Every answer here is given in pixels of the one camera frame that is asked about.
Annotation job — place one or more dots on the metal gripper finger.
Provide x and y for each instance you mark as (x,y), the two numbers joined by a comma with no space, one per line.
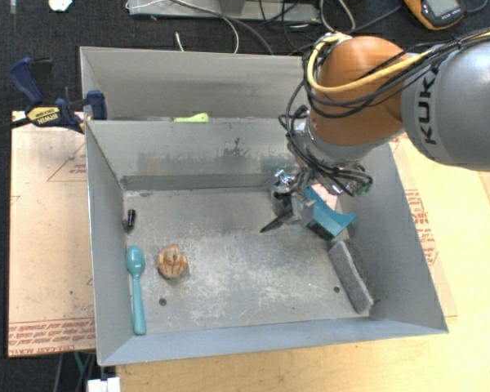
(277,223)
(283,204)

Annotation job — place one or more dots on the blue angular plastic piece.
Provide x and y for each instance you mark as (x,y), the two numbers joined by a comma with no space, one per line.
(330,221)

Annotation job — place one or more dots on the grey metal bin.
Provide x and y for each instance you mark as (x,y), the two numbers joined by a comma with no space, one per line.
(237,276)

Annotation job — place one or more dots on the orange toy pumpkin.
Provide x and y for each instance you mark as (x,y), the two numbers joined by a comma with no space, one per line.
(171,261)

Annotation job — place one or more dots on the light green plastic piece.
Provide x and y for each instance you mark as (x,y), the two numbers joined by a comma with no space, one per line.
(192,117)

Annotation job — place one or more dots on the small black cylinder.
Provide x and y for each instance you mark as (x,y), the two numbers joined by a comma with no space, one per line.
(130,219)

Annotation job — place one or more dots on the teal plastic spoon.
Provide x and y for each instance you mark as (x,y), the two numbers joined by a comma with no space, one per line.
(136,284)

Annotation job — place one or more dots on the brown cardboard board red print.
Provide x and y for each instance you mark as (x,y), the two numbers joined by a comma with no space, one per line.
(45,227)

